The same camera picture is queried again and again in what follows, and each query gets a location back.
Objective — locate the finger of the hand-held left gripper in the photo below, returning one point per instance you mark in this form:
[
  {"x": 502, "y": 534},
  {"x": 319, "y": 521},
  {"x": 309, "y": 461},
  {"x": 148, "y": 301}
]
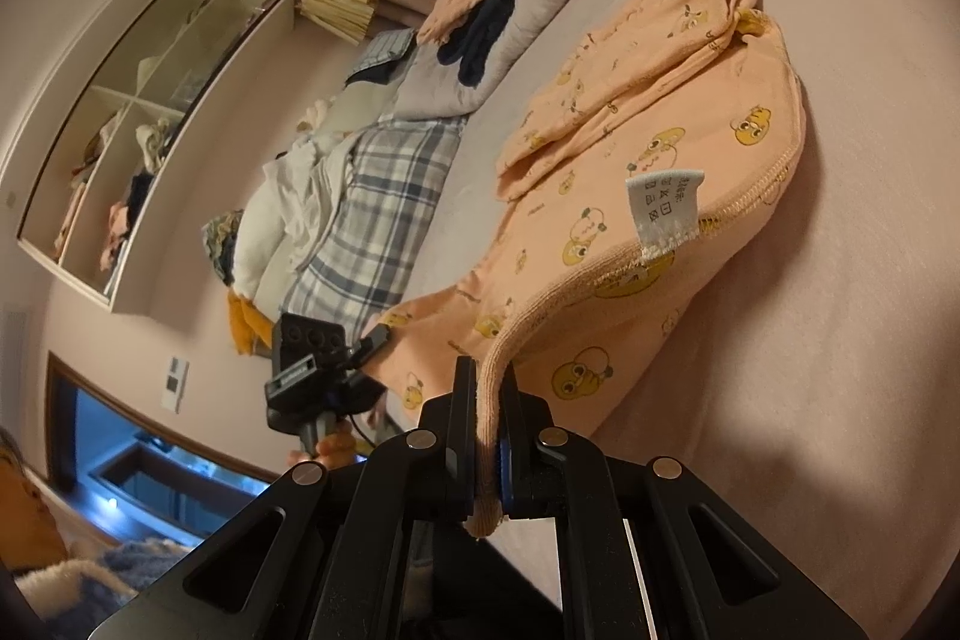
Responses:
[{"x": 373, "y": 346}]

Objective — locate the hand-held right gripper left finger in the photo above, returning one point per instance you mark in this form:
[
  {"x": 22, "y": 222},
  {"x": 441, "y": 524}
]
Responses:
[{"x": 461, "y": 415}]

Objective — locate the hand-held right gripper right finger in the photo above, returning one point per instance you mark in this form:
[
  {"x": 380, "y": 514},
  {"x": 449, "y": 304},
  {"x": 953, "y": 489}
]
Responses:
[{"x": 505, "y": 475}]

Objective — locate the peach cartoon print shirt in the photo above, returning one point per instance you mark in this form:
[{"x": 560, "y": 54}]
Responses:
[{"x": 637, "y": 108}]

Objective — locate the person's left hand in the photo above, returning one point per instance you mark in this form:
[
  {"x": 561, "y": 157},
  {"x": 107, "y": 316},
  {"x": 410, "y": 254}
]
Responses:
[{"x": 334, "y": 449}]

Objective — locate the mustard yellow cloth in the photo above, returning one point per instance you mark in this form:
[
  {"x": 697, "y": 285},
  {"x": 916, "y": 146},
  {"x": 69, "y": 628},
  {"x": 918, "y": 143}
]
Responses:
[{"x": 246, "y": 321}]

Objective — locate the dark patterned cloth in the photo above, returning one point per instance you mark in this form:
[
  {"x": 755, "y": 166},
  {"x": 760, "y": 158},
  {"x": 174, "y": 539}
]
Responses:
[{"x": 223, "y": 246}]

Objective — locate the grey plaid pillow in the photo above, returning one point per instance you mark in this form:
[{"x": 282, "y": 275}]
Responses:
[{"x": 382, "y": 190}]

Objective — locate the white crumpled cloth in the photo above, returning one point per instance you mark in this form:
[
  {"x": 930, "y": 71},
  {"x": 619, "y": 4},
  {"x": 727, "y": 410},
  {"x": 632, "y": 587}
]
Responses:
[{"x": 300, "y": 190}]

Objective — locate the dark framed window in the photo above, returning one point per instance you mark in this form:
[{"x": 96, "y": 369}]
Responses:
[{"x": 150, "y": 460}]

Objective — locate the pink folded garment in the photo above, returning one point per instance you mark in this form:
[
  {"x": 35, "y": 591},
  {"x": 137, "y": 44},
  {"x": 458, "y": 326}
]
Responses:
[{"x": 116, "y": 235}]

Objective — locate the black folded garment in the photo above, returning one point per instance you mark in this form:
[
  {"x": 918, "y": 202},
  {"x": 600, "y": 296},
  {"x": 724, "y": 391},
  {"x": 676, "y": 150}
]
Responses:
[{"x": 139, "y": 197}]

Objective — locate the beige pillow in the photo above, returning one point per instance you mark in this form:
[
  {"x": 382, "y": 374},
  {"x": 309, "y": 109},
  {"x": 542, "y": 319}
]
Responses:
[{"x": 360, "y": 104}]

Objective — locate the cream cloth bundle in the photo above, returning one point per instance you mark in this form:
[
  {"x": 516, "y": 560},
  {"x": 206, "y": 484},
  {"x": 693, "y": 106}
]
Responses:
[{"x": 157, "y": 141}]

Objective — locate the person's fluffy robe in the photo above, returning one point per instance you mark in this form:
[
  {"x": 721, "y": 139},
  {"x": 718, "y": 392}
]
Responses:
[{"x": 97, "y": 580}]

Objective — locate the navy blue garment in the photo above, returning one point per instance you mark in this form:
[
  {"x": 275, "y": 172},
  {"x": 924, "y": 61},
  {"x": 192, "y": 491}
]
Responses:
[{"x": 480, "y": 40}]

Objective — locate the white wall switch panel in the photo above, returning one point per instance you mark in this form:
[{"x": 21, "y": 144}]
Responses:
[{"x": 175, "y": 385}]

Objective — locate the white wall shelf niche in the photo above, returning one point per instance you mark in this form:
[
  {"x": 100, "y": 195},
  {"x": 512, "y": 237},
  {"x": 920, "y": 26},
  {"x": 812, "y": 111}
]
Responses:
[{"x": 202, "y": 48}]

